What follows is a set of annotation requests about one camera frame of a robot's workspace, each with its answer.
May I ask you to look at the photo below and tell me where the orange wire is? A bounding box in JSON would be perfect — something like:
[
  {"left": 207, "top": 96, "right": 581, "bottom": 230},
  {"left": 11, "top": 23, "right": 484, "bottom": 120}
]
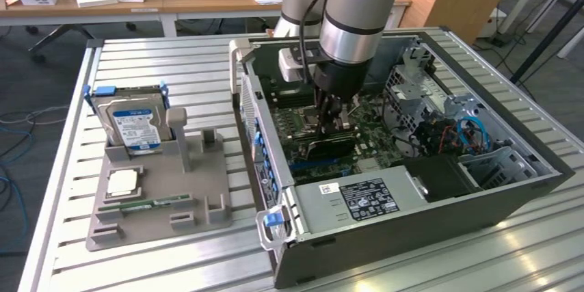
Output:
[{"left": 436, "top": 127, "right": 452, "bottom": 155}]

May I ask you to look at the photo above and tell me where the grey power supply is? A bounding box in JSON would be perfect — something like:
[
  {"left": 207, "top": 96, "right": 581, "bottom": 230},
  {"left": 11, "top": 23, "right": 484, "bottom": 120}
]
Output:
[{"left": 291, "top": 165, "right": 429, "bottom": 235}]

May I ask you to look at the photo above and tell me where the blue wire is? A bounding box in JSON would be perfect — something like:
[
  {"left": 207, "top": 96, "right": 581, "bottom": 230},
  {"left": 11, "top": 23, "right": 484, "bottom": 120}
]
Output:
[{"left": 456, "top": 116, "right": 492, "bottom": 155}]

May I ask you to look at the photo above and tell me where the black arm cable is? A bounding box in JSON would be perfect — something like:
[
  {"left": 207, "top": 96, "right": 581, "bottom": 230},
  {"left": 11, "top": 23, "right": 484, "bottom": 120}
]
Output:
[{"left": 299, "top": 0, "right": 333, "bottom": 84}]

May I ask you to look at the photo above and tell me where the hard disk with blue label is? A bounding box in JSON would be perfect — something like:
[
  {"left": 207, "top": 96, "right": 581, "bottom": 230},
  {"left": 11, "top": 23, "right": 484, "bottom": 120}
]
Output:
[{"left": 91, "top": 88, "right": 165, "bottom": 152}]

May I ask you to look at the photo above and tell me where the black wire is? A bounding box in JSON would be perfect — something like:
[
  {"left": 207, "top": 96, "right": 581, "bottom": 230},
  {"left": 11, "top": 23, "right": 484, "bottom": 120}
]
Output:
[{"left": 379, "top": 93, "right": 415, "bottom": 149}]

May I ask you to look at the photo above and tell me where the white floor cable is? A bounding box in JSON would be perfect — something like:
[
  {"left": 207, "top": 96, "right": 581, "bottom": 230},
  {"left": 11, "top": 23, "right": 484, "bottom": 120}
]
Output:
[{"left": 0, "top": 105, "right": 69, "bottom": 126}]

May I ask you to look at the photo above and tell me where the open dark grey PC case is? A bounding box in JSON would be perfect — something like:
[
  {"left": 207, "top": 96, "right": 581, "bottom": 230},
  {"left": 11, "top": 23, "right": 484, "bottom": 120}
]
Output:
[{"left": 229, "top": 30, "right": 577, "bottom": 289}]

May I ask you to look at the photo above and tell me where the black tripod pole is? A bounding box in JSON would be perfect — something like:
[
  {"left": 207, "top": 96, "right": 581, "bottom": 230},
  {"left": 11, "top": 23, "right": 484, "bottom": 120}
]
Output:
[{"left": 509, "top": 0, "right": 584, "bottom": 83}]

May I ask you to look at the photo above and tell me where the black graphics card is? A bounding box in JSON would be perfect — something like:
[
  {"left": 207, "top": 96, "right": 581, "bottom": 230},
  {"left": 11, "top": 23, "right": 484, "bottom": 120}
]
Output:
[{"left": 304, "top": 135, "right": 356, "bottom": 162}]

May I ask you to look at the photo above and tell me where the blue expansion slot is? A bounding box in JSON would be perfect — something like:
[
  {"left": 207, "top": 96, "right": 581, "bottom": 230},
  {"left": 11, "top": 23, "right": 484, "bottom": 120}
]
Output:
[{"left": 291, "top": 158, "right": 345, "bottom": 172}]

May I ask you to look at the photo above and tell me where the silver CPU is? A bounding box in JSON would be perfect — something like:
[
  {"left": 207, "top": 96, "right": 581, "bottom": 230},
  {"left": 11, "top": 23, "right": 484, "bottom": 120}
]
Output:
[{"left": 107, "top": 170, "right": 140, "bottom": 197}]

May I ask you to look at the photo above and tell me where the light grey case handle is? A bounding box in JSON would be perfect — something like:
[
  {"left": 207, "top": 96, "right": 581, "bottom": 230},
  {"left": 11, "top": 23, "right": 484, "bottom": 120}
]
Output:
[{"left": 229, "top": 39, "right": 253, "bottom": 64}]

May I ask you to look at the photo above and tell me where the blue disk caddy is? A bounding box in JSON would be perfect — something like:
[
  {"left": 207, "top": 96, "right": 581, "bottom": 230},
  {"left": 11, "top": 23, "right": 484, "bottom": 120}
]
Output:
[{"left": 83, "top": 82, "right": 169, "bottom": 115}]

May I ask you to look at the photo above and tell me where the perforated metal drive cage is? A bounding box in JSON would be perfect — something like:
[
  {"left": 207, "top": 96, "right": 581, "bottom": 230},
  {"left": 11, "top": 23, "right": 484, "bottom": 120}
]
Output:
[{"left": 384, "top": 64, "right": 457, "bottom": 115}]

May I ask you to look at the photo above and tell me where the black chair base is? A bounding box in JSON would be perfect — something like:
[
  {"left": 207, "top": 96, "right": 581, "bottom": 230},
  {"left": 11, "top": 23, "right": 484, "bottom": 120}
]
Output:
[{"left": 25, "top": 23, "right": 137, "bottom": 64}]

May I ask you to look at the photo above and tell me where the white device with red button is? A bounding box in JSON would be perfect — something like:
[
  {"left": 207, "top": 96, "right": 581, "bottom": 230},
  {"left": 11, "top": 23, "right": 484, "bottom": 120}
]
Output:
[{"left": 473, "top": 8, "right": 508, "bottom": 49}]

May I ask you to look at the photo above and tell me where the CPU socket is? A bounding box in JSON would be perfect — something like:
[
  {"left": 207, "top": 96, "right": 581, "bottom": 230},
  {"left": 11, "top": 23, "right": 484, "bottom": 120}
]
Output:
[{"left": 296, "top": 105, "right": 320, "bottom": 132}]

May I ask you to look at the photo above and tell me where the silver disk bay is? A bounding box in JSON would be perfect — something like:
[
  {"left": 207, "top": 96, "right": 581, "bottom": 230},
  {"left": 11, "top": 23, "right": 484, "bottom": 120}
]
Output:
[{"left": 457, "top": 146, "right": 539, "bottom": 190}]

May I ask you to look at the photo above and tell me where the green motherboard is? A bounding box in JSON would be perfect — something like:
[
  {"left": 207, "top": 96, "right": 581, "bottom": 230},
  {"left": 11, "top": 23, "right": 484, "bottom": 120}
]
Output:
[{"left": 268, "top": 86, "right": 407, "bottom": 185}]

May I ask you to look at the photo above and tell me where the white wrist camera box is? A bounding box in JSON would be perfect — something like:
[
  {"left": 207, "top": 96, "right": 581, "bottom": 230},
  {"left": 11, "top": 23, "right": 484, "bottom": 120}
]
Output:
[{"left": 277, "top": 48, "right": 316, "bottom": 83}]

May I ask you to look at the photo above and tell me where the blue floor cable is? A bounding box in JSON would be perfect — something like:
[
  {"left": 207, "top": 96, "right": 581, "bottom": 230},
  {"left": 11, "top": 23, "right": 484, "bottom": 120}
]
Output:
[{"left": 0, "top": 127, "right": 36, "bottom": 255}]

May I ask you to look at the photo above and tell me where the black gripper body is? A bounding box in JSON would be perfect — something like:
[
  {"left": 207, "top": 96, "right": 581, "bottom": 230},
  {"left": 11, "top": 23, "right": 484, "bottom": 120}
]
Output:
[{"left": 312, "top": 61, "right": 365, "bottom": 98}]

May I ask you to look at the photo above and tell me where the black power supply label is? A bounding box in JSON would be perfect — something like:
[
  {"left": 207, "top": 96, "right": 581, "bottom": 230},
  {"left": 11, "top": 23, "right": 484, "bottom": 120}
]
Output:
[{"left": 340, "top": 178, "right": 401, "bottom": 223}]

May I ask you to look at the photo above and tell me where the grey parts rack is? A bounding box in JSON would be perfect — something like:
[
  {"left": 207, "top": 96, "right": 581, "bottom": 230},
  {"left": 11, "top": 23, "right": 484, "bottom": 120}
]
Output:
[{"left": 85, "top": 107, "right": 235, "bottom": 252}]

